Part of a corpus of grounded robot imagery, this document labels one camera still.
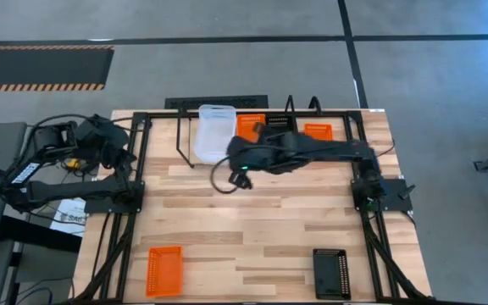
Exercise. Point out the orange slotted plastic basket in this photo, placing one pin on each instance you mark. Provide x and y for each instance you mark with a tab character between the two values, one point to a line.
163	271
246	127
318	131

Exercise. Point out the black aluminium rig frame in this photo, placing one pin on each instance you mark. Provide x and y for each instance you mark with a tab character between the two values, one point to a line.
163	114

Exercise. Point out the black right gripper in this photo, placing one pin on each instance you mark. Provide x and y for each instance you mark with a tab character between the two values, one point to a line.
248	156

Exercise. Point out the black perforated strip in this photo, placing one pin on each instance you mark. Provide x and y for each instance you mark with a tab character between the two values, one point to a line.
176	102

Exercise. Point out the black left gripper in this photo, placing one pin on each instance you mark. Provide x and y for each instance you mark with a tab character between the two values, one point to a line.
102	137

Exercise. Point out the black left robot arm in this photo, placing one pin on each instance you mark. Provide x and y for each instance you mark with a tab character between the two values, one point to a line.
79	190

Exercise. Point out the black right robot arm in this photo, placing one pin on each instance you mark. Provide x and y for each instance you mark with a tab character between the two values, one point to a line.
333	150

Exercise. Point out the black mat, hazard stripes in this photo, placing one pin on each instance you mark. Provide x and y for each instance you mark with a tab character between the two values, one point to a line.
40	68

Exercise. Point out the black desk frame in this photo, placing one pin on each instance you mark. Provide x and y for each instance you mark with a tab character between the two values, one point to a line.
40	233

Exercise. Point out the black slotted plastic basket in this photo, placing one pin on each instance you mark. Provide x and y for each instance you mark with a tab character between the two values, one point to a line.
331	275
278	123

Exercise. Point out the black curved hook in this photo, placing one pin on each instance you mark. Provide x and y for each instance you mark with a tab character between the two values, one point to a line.
314	101

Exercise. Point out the yellow connector plug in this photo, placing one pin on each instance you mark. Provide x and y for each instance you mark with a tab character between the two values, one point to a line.
73	164

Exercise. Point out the white printed paper sheet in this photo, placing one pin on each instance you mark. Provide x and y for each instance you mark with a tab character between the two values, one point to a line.
72	222

